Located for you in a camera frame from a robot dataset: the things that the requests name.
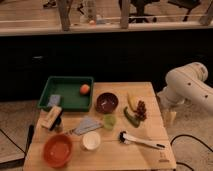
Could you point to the grey metal spatula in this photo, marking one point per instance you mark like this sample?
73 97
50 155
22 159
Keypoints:
87 124

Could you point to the white cup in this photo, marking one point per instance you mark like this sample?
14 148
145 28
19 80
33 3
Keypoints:
91 140

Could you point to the green cup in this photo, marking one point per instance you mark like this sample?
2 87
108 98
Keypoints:
109 121

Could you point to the red grapes bunch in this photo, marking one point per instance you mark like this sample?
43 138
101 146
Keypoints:
141 111

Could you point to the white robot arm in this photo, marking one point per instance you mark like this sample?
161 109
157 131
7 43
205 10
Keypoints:
187 82

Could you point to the orange fruit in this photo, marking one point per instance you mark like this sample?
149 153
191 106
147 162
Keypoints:
84 89

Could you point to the green plastic tray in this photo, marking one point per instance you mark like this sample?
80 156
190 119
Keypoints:
68 90

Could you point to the yellow banana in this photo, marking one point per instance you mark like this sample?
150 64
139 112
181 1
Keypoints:
132 102

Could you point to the red orange bowl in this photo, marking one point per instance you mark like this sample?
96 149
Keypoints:
57 150

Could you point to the white dish brush black head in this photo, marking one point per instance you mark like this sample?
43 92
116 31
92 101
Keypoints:
124 137

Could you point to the wooden table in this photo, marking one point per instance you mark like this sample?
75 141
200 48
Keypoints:
113 155

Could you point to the blue sponge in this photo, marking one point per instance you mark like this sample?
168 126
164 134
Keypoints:
54 100

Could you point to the wooden block brush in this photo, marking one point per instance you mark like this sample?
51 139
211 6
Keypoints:
51 117

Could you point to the purple bowl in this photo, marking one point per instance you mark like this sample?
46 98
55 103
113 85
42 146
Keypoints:
106 103

